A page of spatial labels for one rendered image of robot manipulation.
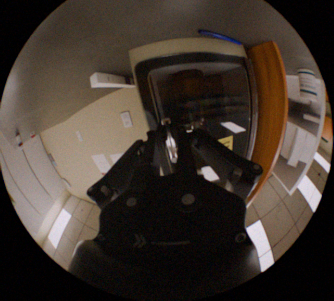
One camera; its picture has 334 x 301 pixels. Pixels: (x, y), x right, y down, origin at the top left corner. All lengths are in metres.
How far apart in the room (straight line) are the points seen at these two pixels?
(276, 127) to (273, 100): 0.08
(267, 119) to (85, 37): 0.48
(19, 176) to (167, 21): 2.95
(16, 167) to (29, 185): 0.47
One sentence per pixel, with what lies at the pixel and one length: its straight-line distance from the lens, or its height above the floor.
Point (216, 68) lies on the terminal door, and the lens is 0.24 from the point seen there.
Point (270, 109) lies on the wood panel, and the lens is 0.36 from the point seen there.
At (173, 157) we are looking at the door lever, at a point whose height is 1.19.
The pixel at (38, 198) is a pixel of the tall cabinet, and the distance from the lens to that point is 2.96.
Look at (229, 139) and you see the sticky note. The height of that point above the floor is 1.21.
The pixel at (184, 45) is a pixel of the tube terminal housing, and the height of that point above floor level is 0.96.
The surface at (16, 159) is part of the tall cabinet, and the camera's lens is 2.87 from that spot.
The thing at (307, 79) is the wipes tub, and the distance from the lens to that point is 0.69.
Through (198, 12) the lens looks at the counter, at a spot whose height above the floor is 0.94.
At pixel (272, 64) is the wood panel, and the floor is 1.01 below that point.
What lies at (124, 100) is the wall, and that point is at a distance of 0.72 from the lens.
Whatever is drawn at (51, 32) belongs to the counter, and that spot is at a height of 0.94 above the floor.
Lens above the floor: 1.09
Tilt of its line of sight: 21 degrees up
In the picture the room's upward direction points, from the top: 166 degrees clockwise
